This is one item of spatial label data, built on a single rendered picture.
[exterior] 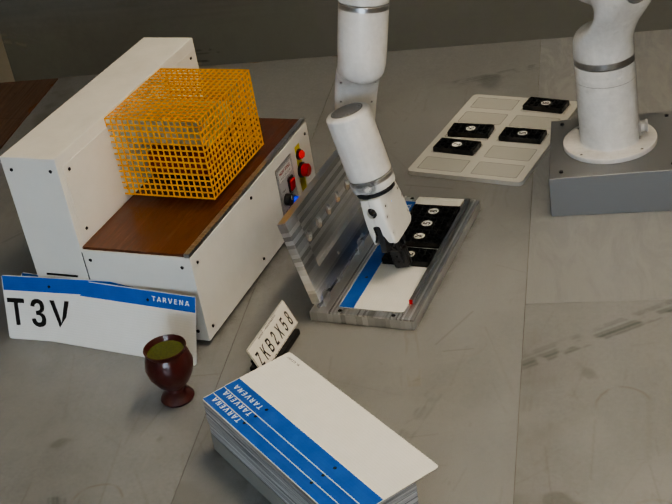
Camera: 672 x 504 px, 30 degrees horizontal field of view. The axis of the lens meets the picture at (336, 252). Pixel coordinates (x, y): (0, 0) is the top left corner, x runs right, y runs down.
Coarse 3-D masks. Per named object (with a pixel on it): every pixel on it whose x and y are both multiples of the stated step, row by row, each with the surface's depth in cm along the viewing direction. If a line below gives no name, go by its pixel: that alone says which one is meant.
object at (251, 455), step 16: (208, 400) 201; (208, 416) 203; (224, 416) 197; (224, 432) 199; (240, 432) 193; (256, 432) 192; (224, 448) 202; (240, 448) 195; (256, 448) 189; (272, 448) 188; (240, 464) 199; (256, 464) 192; (272, 464) 186; (288, 464) 185; (256, 480) 195; (272, 480) 189; (288, 480) 183; (304, 480) 181; (272, 496) 192; (288, 496) 186; (304, 496) 180; (320, 496) 178; (400, 496) 177; (416, 496) 179
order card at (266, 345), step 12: (276, 312) 229; (288, 312) 232; (264, 324) 225; (276, 324) 228; (288, 324) 231; (264, 336) 224; (276, 336) 227; (288, 336) 229; (252, 348) 220; (264, 348) 223; (276, 348) 226; (264, 360) 222
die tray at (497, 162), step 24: (480, 96) 306; (504, 96) 304; (456, 120) 297; (480, 120) 295; (504, 120) 293; (528, 120) 291; (552, 120) 289; (432, 144) 288; (504, 144) 282; (528, 144) 281; (408, 168) 280; (432, 168) 278; (456, 168) 276; (480, 168) 274; (504, 168) 273; (528, 168) 271
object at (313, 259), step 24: (336, 168) 247; (312, 192) 235; (336, 192) 246; (288, 216) 227; (312, 216) 236; (336, 216) 244; (360, 216) 250; (288, 240) 227; (312, 240) 235; (336, 240) 241; (312, 264) 232; (336, 264) 239; (312, 288) 231
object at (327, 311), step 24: (360, 240) 251; (456, 240) 248; (360, 264) 245; (336, 288) 240; (432, 288) 235; (312, 312) 234; (336, 312) 232; (360, 312) 231; (384, 312) 230; (408, 312) 229
